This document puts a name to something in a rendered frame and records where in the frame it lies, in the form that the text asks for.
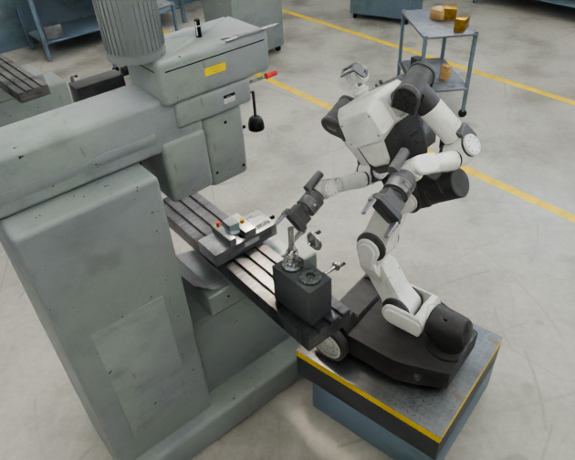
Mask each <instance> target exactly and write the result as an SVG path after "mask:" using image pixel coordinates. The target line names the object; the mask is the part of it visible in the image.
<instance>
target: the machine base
mask: <svg viewBox="0 0 575 460"><path fill-rule="evenodd" d="M300 346H301V345H300V344H299V343H298V342H297V341H296V340H295V339H294V338H292V337H291V336H290V337H289V338H288V339H286V340H284V341H283V342H281V343H280V344H278V345H277V346H276V347H275V348H274V349H272V350H270V351H269V352H267V353H266V354H265V355H263V356H262V357H260V358H259V359H257V360H256V361H254V362H253V363H251V364H250V365H248V366H247V367H245V368H244V369H242V370H241V371H240V372H239V373H237V374H236V375H234V376H233V377H231V378H230V379H228V380H227V381H226V382H224V383H222V384H221V385H219V386H218V387H216V388H215V389H214V390H212V391H211V392H209V395H210V400H211V406H210V407H208V408H207V409H206V410H204V411H203V412H201V413H200V414H198V415H197V416H195V417H194V418H193V419H192V420H191V421H189V422H188V423H186V424H185V425H183V426H182V427H180V428H179V429H177V430H176V431H175V432H173V433H172V434H170V435H169V436H167V437H166V438H164V439H163V440H161V441H160V442H159V443H158V444H156V445H155V446H154V447H152V448H151V449H149V450H148V451H147V452H145V453H144V454H142V455H140V456H139V457H138V458H136V459H135V460H191V459H192V458H193V457H195V456H196V455H198V454H199V453H200V452H202V451H203V450H204V449H205V448H206V447H207V446H209V445H210V444H212V443H213V442H214V441H216V440H217V439H218V438H220V437H221V436H222V435H224V434H225V433H227V432H228V431H229V430H231V429H232V428H234V427H235V426H236V425H238V424H239V423H241V422H242V421H243V420H245V418H246V417H248V416H249V415H250V414H252V413H253V412H255V411H256V410H257V409H259V408H260V407H261V406H263V405H264V404H265V403H267V402H268V401H270V400H271V399H272V398H274V397H275V396H276V395H278V394H279V393H280V392H282V391H283V390H285V389H286V388H287V387H288V386H289V385H290V384H292V383H293V382H295V381H296V380H297V379H299V378H300V377H301V376H302V375H300V374H298V360H297V352H296V350H297V349H298V348H299V347H300Z"/></svg>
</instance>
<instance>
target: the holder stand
mask: <svg viewBox="0 0 575 460"><path fill-rule="evenodd" d="M272 269H273V280H274V290H275V298H276V299H277V300H278V301H279V302H281V303H282V304H283V305H284V306H286V307H287V308H288V309H290V310H291V311H292V312H293V313H295V314H296V315H297V316H298V317H300V318H301V319H303V320H304V321H305V322H306V323H308V324H309V325H310V326H312V325H313V324H315V323H316V322H317V321H319V320H320V319H322V318H323V317H324V316H326V315H327V314H328V313H330V312H331V277H329V276H327V275H326V274H325V273H323V272H322V271H320V270H319V269H317V268H316V267H314V266H313V265H311V264H310V263H309V262H308V261H306V260H305V259H303V258H302V257H301V256H298V265H297V266H296V267H289V266H288V265H287V257H285V258H283V259H282V260H280V261H279V262H277V263H275V264H274V265H273V266H272Z"/></svg>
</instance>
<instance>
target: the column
mask: <svg viewBox="0 0 575 460"><path fill-rule="evenodd" d="M0 242H1V244H2V246H3V248H4V250H5V252H6V254H7V256H8V258H9V260H10V262H11V264H12V266H13V268H14V270H15V272H16V274H17V276H18V278H19V280H20V282H21V284H22V286H23V288H24V290H25V292H26V294H27V296H28V298H29V300H30V302H31V304H32V306H33V308H34V310H35V312H36V314H37V316H38V318H39V320H40V321H41V323H42V325H43V327H44V329H45V331H46V333H47V335H48V337H49V339H50V341H51V343H52V345H53V347H54V349H55V351H56V353H57V355H58V357H59V359H60V361H61V363H62V365H63V367H64V369H65V371H66V373H67V375H68V377H69V379H70V381H71V383H72V385H73V387H74V389H75V391H76V393H77V395H78V397H79V399H80V401H81V403H82V405H83V407H84V409H85V411H86V413H87V415H88V417H89V419H90V421H91V423H92V425H93V426H94V428H95V430H96V431H97V433H98V435H99V437H100V438H101V440H102V442H103V443H104V444H105V446H106V447H107V449H108V450H109V452H110V454H111V456H112V458H113V459H114V460H135V459H136V458H138V457H139V456H140V455H142V454H144V453H145V452H147V451H148V450H149V449H151V448H152V447H154V446H155V445H156V444H158V443H159V442H160V441H161V440H163V439H164V438H166V437H167V436H169V435H170V434H172V433H173V432H175V431H176V430H177V429H179V428H180V427H182V426H183V425H185V424H186V423H188V422H189V421H191V420H192V419H193V418H194V417H195V416H197V415H198V414H200V413H201V412H203V411H204V410H206V409H207V408H208V407H210V406H211V400H210V395H209V391H208V388H207V384H206V380H205V377H204V369H203V365H202V362H201V358H200V353H199V350H198V346H197V342H196V338H195V334H194V330H193V323H192V320H191V316H190V311H189V308H188V304H187V300H186V296H185V292H184V288H183V282H182V278H181V274H180V269H179V266H178V262H177V258H176V254H175V250H174V246H173V240H172V236H171V231H170V227H169V224H168V220H167V216H166V213H165V208H164V204H163V200H162V194H161V189H160V185H159V182H158V179H157V177H156V176H154V175H153V174H152V173H151V172H149V171H148V170H147V169H145V168H144V167H143V166H142V165H140V164H139V163H138V162H137V163H135V164H133V165H131V166H128V167H126V168H124V169H121V170H119V171H116V172H113V173H111V174H109V175H106V176H104V177H101V178H99V179H98V180H95V181H93V182H90V183H86V184H84V185H82V186H80V187H78V188H75V189H73V190H71V191H68V192H66V193H63V194H60V195H58V196H56V197H53V198H51V199H48V200H46V201H45V202H42V203H40V204H36V205H33V206H31V207H29V208H27V209H25V210H22V211H20V212H18V213H15V214H11V215H9V216H7V217H5V218H3V219H0Z"/></svg>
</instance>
